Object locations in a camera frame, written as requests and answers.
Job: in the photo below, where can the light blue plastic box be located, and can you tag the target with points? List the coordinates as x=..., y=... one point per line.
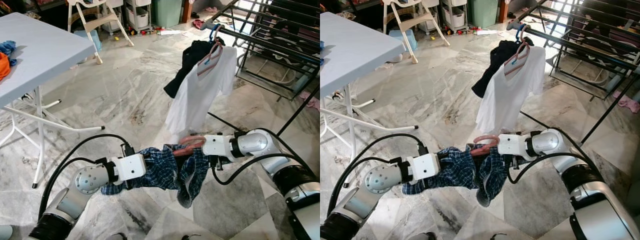
x=407, y=39
x=92, y=40

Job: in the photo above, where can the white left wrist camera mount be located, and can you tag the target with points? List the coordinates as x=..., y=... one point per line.
x=424, y=167
x=129, y=167

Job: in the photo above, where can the crumpled pink cloth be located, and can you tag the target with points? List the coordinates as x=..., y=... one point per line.
x=629, y=104
x=311, y=101

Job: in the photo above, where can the dark navy garment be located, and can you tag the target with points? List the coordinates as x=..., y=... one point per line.
x=187, y=65
x=495, y=65

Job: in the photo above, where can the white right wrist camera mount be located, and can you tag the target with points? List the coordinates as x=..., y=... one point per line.
x=217, y=145
x=512, y=144

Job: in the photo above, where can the cream baby high chair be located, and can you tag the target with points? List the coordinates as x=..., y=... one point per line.
x=100, y=22
x=415, y=22

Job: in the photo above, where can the white paper sheet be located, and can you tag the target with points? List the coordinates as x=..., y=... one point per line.
x=171, y=32
x=486, y=32

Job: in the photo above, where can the black metal drying rack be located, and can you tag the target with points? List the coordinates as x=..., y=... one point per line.
x=580, y=50
x=270, y=45

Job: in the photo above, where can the pale grey folding table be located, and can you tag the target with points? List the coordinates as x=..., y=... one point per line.
x=40, y=55
x=355, y=55

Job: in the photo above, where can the white garment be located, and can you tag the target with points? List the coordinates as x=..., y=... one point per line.
x=200, y=100
x=507, y=100

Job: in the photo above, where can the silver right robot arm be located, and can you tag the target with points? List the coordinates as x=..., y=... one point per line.
x=590, y=200
x=285, y=170

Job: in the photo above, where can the blue plaid garment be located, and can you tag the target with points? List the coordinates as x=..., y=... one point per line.
x=457, y=172
x=160, y=172

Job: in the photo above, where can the grey storage trolley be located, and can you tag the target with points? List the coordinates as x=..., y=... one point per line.
x=455, y=15
x=139, y=15

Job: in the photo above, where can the green bin with white top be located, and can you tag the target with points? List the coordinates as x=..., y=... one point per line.
x=167, y=12
x=484, y=12

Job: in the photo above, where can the pink plastic hanger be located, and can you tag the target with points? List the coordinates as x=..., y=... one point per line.
x=487, y=140
x=520, y=59
x=212, y=59
x=192, y=141

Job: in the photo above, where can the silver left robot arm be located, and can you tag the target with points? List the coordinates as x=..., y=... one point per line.
x=75, y=192
x=365, y=195

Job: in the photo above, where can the orange shirt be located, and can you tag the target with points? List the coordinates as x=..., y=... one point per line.
x=3, y=65

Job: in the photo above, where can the pink slipper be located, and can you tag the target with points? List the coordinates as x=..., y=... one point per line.
x=198, y=23

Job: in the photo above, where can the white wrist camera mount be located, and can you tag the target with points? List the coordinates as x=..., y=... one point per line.
x=129, y=167
x=512, y=144
x=424, y=167
x=217, y=145

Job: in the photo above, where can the seated person dark clothes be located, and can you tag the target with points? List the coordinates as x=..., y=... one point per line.
x=610, y=10
x=295, y=10

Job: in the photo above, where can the blue cloth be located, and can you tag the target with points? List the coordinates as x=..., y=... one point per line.
x=321, y=52
x=9, y=50

